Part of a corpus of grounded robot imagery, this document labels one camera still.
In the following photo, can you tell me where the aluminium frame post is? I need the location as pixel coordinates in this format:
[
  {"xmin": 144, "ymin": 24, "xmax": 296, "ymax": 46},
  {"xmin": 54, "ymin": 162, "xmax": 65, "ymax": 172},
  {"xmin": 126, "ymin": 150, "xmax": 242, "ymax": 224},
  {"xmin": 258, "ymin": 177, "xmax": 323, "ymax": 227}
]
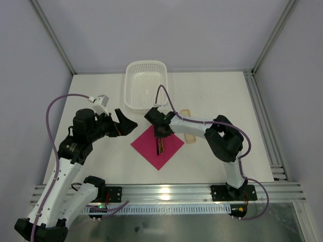
[
  {"xmin": 29, "ymin": 0, "xmax": 77, "ymax": 75},
  {"xmin": 252, "ymin": 0, "xmax": 299, "ymax": 75}
]

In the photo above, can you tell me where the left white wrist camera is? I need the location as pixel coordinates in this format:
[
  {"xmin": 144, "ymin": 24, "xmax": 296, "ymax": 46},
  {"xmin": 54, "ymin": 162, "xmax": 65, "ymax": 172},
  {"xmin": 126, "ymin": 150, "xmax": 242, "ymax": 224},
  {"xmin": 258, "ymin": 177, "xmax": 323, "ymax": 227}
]
[{"xmin": 88, "ymin": 95, "xmax": 109, "ymax": 115}]

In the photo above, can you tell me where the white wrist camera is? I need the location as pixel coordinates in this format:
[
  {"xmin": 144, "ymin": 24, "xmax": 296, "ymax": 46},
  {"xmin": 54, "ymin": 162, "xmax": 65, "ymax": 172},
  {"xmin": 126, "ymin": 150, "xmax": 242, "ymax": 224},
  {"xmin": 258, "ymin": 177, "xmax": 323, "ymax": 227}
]
[
  {"xmin": 153, "ymin": 103, "xmax": 167, "ymax": 108},
  {"xmin": 88, "ymin": 95, "xmax": 109, "ymax": 115}
]

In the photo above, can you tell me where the white perforated plastic basket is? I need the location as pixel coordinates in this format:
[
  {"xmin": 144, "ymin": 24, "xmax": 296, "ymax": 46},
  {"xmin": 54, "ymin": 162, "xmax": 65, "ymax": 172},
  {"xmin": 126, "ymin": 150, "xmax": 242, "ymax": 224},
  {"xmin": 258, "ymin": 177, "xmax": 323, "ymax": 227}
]
[{"xmin": 124, "ymin": 60, "xmax": 168, "ymax": 113}]

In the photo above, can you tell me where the right aluminium side rail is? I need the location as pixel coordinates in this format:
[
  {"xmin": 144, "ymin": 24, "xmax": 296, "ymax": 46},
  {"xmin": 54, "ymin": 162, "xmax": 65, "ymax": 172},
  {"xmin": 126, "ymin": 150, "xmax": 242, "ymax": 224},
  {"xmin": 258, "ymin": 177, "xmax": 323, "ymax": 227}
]
[{"xmin": 244, "ymin": 71, "xmax": 289, "ymax": 182}]

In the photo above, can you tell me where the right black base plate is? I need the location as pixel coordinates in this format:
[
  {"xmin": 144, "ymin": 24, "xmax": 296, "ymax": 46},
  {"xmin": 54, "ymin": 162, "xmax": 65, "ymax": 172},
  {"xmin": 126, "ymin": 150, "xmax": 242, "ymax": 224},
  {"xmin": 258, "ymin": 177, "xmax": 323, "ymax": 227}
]
[{"xmin": 210, "ymin": 185, "xmax": 258, "ymax": 202}]

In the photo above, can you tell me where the beige utensil tray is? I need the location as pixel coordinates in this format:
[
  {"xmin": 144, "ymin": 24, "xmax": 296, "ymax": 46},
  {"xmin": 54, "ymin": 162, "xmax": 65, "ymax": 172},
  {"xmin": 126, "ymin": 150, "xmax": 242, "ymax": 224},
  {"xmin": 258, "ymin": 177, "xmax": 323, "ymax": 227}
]
[{"xmin": 180, "ymin": 109, "xmax": 196, "ymax": 144}]

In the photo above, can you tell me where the aluminium front rail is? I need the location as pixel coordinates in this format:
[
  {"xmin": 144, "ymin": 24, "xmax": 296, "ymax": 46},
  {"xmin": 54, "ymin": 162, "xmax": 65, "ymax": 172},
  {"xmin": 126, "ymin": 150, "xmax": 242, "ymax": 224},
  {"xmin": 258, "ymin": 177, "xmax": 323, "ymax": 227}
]
[{"xmin": 30, "ymin": 181, "xmax": 306, "ymax": 205}]

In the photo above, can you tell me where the right aluminium frame post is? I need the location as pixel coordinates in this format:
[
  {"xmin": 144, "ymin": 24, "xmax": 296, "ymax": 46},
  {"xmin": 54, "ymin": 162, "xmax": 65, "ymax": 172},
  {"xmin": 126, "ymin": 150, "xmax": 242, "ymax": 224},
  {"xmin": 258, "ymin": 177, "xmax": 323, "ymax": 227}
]
[{"xmin": 252, "ymin": 0, "xmax": 299, "ymax": 75}]

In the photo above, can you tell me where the slotted white cable duct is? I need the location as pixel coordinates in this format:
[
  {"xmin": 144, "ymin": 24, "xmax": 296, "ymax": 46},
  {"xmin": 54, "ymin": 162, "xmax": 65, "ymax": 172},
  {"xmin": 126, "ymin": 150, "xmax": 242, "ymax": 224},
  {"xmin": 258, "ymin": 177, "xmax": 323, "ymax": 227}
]
[{"xmin": 75, "ymin": 204, "xmax": 232, "ymax": 215}]

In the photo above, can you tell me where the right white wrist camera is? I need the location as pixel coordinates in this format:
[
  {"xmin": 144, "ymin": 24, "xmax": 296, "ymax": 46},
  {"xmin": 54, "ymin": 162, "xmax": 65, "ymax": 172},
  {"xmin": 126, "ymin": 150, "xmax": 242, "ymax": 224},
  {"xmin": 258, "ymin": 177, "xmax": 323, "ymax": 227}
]
[{"xmin": 153, "ymin": 103, "xmax": 167, "ymax": 108}]

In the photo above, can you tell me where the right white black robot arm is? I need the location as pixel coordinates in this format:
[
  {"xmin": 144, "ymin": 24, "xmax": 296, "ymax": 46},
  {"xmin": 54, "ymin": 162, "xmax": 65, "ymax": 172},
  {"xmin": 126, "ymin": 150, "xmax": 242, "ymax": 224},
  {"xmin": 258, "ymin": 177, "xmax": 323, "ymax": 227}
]
[{"xmin": 144, "ymin": 107, "xmax": 248, "ymax": 200}]

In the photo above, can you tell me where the left aluminium frame post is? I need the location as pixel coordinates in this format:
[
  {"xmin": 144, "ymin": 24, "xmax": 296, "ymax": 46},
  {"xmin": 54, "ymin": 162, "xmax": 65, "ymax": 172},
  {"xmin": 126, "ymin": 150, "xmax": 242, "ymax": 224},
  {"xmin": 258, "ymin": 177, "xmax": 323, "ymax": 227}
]
[{"xmin": 29, "ymin": 0, "xmax": 77, "ymax": 75}]

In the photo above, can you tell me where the black connector box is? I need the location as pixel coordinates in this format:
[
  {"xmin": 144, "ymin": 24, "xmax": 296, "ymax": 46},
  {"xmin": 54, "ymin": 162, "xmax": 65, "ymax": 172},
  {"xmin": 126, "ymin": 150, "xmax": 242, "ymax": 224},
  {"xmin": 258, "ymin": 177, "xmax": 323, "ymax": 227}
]
[
  {"xmin": 229, "ymin": 204, "xmax": 247, "ymax": 220},
  {"xmin": 89, "ymin": 206, "xmax": 107, "ymax": 221}
]

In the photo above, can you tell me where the right black connector box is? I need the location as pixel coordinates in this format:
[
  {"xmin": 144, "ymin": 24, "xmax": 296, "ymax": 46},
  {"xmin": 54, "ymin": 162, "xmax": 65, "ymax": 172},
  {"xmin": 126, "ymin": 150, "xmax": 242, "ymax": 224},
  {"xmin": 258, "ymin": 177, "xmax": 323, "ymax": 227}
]
[{"xmin": 229, "ymin": 204, "xmax": 247, "ymax": 220}]

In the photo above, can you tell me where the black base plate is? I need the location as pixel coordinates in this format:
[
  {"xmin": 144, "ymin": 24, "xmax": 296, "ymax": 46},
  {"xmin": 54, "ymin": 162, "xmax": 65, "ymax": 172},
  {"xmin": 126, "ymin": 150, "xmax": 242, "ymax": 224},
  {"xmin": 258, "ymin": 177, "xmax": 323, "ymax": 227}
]
[
  {"xmin": 101, "ymin": 186, "xmax": 123, "ymax": 204},
  {"xmin": 210, "ymin": 185, "xmax": 258, "ymax": 202}
]

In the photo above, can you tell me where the magenta paper napkin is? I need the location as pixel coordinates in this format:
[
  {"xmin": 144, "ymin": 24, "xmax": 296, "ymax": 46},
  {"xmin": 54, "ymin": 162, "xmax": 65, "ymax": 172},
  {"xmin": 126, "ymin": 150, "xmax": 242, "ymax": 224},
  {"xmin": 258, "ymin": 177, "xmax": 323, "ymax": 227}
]
[{"xmin": 131, "ymin": 126, "xmax": 184, "ymax": 170}]

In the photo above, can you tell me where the left black connector box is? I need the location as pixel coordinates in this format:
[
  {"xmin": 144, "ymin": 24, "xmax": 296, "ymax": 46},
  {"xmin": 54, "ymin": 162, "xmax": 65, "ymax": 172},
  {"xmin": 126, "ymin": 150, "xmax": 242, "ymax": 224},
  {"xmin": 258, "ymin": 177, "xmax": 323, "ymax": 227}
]
[{"xmin": 89, "ymin": 206, "xmax": 107, "ymax": 221}]

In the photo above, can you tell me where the gold spoon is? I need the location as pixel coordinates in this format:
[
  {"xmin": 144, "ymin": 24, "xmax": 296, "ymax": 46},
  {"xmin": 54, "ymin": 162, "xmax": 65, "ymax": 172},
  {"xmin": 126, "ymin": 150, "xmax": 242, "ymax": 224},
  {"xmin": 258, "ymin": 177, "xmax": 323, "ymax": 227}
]
[{"xmin": 159, "ymin": 138, "xmax": 165, "ymax": 154}]

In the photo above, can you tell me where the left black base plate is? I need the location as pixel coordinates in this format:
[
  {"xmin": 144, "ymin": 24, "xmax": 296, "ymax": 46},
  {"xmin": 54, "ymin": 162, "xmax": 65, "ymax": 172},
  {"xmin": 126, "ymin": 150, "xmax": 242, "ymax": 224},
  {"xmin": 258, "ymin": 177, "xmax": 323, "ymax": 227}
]
[{"xmin": 101, "ymin": 186, "xmax": 123, "ymax": 204}]

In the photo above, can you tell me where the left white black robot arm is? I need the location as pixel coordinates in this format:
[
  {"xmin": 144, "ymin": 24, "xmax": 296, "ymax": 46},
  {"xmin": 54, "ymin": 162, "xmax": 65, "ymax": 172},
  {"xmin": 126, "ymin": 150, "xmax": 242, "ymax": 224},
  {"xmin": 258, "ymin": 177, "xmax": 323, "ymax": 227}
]
[{"xmin": 15, "ymin": 108, "xmax": 138, "ymax": 241}]

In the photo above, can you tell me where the silver fork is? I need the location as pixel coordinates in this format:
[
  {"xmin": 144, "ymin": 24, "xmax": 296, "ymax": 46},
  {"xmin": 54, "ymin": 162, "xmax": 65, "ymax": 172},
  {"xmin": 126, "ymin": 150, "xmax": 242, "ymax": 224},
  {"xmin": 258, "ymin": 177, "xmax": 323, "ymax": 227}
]
[{"xmin": 156, "ymin": 138, "xmax": 159, "ymax": 156}]

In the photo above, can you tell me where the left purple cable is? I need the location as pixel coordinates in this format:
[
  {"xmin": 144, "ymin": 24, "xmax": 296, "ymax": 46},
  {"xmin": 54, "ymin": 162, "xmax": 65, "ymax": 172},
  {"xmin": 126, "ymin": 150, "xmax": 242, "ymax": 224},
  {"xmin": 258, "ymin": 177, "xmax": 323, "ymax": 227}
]
[{"xmin": 30, "ymin": 93, "xmax": 129, "ymax": 240}]

